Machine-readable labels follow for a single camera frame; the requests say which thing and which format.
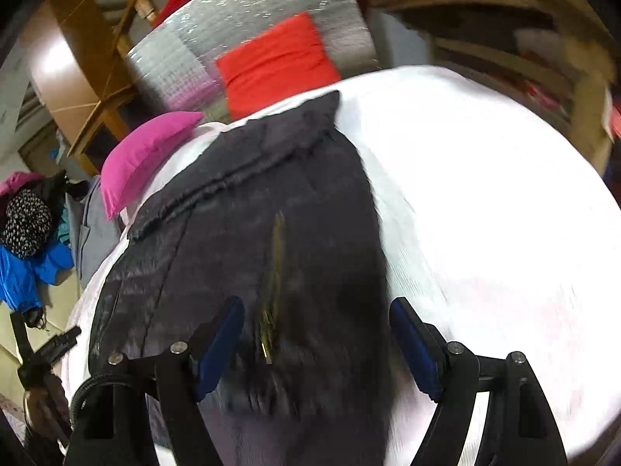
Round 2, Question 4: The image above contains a curved wooden cabinet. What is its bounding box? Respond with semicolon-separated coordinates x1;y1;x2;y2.
19;0;170;176

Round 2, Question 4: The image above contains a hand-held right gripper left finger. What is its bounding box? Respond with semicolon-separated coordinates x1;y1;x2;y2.
63;295;246;466

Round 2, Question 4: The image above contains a pink garment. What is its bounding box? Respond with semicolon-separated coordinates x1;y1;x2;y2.
0;171;44;200

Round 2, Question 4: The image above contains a person's left hand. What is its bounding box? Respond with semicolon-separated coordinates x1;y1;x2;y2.
24;383;69;440

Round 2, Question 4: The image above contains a black white dotted garment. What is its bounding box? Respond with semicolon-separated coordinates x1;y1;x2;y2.
0;189;53;259

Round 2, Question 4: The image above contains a pink pillow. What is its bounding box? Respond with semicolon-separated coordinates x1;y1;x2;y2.
101;111;205;221

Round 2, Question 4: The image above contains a silver foil insulation mat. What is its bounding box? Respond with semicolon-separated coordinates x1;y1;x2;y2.
125;0;380;122

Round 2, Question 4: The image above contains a grey garment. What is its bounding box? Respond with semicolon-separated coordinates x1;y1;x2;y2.
65;175;122;289

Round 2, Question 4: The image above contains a blue jacket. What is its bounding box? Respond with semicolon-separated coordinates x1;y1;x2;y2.
0;243;73;311

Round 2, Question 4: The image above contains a black puffer jacket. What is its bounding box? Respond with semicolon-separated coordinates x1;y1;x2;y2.
87;90;394;466

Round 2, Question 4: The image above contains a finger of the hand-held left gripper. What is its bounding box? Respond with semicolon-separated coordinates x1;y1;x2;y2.
41;326;82;357

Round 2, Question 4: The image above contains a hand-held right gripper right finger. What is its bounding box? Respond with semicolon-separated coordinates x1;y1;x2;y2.
389;297;569;466

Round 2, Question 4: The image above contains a white bed sheet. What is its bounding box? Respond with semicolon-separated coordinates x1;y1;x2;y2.
63;64;621;466

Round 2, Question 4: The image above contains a black corrugated cable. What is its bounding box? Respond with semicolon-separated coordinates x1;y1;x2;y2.
70;374;128;416

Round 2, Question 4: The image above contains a red pillow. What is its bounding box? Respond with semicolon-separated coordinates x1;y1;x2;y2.
215;12;341;120

